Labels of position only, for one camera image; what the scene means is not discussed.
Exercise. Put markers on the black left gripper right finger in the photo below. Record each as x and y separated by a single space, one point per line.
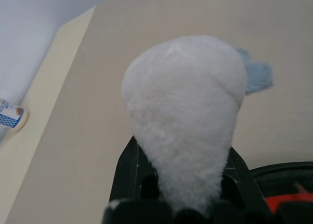
242 182

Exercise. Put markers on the white bottle with blue label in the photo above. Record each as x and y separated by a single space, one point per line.
11 116

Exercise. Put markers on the white fluffy plush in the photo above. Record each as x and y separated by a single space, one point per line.
183 106

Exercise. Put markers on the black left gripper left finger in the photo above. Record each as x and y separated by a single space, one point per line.
129 172

